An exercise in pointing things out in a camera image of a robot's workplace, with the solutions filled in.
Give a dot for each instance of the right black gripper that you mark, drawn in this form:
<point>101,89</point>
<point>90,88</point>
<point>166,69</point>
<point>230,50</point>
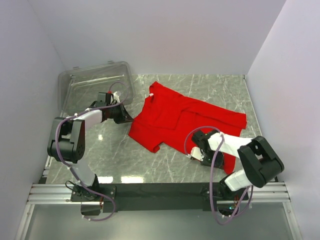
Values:
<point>219,163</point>

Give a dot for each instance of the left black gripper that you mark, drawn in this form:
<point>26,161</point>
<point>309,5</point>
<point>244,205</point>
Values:
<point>124,116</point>

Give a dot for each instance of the red t shirt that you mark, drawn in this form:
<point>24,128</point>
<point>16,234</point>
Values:
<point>168,117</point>

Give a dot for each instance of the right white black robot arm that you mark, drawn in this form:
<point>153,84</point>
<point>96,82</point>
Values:
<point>260,163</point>

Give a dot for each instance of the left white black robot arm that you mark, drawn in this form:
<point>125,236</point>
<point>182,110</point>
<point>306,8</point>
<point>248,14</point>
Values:
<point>67,141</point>

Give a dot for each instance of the clear plastic storage bin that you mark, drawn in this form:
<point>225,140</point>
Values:
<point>79,87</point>

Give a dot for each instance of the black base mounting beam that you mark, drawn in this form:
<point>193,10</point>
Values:
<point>144,197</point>

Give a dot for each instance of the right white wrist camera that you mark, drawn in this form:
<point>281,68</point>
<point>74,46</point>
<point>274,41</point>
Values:
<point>196,154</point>

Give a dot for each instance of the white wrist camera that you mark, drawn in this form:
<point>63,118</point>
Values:
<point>196,154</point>
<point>114,97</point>

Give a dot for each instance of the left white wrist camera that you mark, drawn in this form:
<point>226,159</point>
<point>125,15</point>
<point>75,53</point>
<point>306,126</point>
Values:
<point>114,97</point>

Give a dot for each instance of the right aluminium side rail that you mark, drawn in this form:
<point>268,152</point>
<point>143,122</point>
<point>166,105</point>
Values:
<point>292,221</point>

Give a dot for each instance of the aluminium extrusion frame rail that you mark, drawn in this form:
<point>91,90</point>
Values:
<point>55,194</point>

